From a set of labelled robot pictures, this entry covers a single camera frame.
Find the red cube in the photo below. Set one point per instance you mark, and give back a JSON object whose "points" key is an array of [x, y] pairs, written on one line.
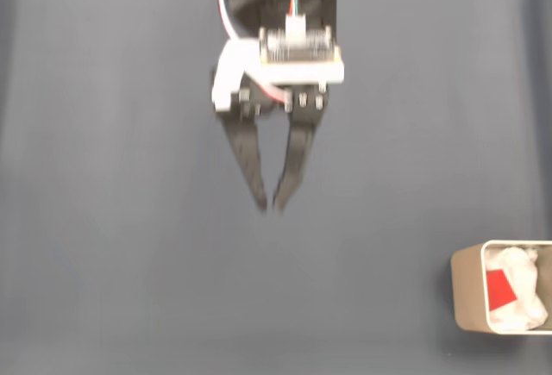
{"points": [[499, 289]]}

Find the beige open box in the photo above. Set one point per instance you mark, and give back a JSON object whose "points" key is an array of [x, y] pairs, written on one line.
{"points": [[468, 293]]}

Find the dark grey mat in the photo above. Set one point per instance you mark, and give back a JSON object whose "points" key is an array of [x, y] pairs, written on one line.
{"points": [[108, 176]]}

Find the white crumpled paper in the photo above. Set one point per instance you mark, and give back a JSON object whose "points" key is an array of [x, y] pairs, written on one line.
{"points": [[524, 280]]}

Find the camera board on white mount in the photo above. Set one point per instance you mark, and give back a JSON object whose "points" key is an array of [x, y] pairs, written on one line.
{"points": [[297, 71]]}

